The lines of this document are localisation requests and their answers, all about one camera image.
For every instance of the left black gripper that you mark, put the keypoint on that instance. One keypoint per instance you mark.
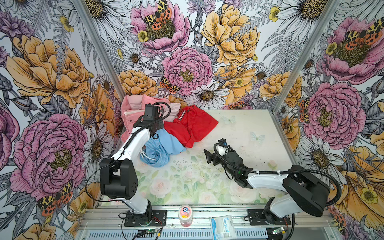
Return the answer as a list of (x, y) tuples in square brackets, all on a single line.
[(161, 125)]

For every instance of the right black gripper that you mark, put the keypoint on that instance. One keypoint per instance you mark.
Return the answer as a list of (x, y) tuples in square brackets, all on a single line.
[(209, 157)]

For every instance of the light blue cloth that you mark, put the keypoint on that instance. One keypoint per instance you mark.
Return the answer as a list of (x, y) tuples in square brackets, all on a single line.
[(157, 152)]

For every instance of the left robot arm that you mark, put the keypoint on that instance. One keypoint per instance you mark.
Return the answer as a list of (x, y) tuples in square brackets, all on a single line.
[(118, 178)]

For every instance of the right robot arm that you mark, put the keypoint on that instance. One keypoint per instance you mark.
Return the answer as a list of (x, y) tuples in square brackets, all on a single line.
[(303, 191)]

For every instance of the pink cloth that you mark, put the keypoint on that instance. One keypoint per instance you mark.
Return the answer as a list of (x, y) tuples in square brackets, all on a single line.
[(134, 106)]

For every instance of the red shirt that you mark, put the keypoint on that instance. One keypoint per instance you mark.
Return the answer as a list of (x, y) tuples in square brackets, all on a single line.
[(191, 125)]

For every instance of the white wipes packet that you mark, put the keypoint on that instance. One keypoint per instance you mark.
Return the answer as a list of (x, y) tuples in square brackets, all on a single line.
[(223, 228)]

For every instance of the pink lidded jar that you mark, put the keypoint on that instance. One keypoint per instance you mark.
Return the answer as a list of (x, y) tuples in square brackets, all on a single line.
[(185, 214)]

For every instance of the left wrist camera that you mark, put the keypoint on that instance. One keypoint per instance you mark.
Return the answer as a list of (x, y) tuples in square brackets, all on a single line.
[(152, 111)]

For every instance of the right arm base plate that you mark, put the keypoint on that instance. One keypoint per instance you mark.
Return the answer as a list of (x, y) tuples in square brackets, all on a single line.
[(257, 217)]

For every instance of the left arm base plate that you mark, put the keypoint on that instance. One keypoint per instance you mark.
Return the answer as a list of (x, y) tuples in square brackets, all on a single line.
[(157, 218)]

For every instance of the aluminium front rail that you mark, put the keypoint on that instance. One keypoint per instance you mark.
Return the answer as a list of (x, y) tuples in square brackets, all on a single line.
[(107, 223)]

